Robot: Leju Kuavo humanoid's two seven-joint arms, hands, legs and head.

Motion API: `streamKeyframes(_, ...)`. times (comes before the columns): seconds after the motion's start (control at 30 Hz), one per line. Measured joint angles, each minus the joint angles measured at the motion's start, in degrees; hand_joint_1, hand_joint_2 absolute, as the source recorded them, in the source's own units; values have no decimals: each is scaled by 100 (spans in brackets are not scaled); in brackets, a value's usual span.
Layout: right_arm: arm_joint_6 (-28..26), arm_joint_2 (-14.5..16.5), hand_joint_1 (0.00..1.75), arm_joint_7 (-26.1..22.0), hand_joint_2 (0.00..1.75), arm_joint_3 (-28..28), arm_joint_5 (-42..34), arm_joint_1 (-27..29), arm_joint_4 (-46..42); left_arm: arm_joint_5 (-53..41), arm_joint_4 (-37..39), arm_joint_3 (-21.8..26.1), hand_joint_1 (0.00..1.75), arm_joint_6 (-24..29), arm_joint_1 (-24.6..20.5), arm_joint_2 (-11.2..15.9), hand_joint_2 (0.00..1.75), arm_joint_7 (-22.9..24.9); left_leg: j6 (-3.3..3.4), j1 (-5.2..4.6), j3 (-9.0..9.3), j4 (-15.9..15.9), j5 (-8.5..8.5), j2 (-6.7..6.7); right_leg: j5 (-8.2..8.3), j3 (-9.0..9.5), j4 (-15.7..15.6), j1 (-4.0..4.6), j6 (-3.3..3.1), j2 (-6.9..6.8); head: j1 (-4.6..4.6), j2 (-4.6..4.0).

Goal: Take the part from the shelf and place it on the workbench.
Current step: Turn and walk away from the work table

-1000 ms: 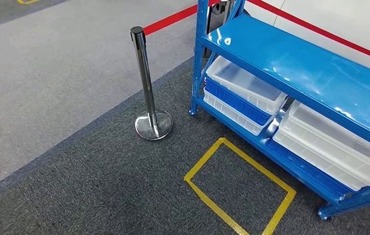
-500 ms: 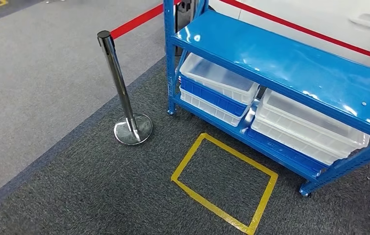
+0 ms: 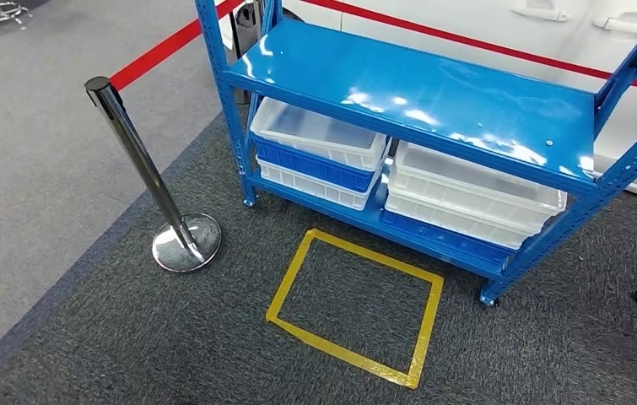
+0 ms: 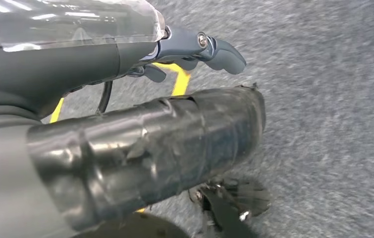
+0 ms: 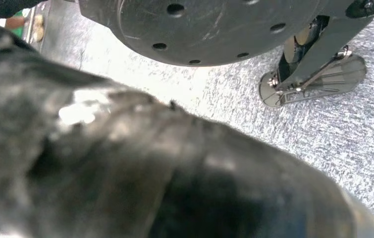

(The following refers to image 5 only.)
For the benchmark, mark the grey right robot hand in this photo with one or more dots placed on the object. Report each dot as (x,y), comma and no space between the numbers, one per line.
(140,164)

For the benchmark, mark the black round robot disc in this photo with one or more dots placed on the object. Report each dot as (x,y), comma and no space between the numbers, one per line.
(206,29)

